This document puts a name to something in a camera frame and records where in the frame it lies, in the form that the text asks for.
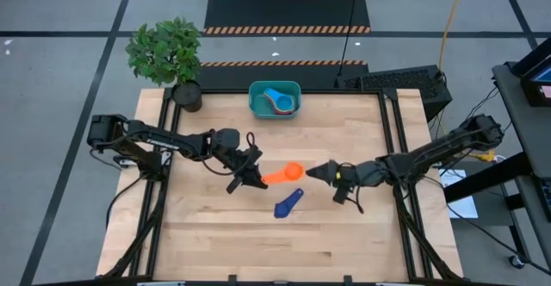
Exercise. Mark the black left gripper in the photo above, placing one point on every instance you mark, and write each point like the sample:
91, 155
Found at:
241, 163

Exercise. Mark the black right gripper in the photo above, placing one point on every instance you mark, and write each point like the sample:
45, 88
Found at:
361, 174

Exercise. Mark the orange measuring cup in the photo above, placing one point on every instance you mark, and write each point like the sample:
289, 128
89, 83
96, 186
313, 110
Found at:
292, 172

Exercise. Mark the navy measuring cup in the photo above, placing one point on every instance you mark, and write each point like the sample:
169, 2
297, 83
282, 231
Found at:
282, 209

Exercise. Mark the red measuring cup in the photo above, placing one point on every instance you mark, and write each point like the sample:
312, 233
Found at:
286, 113

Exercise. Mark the teal plastic basket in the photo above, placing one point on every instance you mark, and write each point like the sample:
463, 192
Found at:
256, 105

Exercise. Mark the light blue measuring cup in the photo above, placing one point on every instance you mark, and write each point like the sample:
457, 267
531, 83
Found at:
285, 103

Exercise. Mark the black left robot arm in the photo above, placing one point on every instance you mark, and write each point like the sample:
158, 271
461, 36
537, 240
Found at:
150, 139

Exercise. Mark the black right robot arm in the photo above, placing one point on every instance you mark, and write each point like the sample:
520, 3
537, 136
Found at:
439, 148

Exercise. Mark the black hazard-striped floor mat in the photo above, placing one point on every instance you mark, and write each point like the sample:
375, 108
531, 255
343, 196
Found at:
284, 10
267, 77

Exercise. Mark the black plant pot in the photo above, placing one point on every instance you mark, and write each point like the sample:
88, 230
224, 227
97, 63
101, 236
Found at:
187, 96

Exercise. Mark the white paper sheet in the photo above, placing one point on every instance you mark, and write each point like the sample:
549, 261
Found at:
467, 208

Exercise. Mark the green artificial plant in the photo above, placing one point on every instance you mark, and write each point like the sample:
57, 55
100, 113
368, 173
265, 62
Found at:
163, 53

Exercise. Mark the black side table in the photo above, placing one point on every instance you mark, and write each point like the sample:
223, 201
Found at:
525, 122

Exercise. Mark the black laptop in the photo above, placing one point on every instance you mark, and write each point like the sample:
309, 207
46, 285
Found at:
538, 92

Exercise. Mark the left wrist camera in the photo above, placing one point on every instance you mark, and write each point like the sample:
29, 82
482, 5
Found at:
233, 185

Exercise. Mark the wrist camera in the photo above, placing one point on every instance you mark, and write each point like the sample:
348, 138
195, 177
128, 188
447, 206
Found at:
233, 185
340, 195

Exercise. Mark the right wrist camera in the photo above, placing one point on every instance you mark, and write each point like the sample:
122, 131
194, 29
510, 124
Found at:
340, 195

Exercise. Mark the black aluminium table frame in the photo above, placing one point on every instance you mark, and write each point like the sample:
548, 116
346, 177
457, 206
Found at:
224, 91

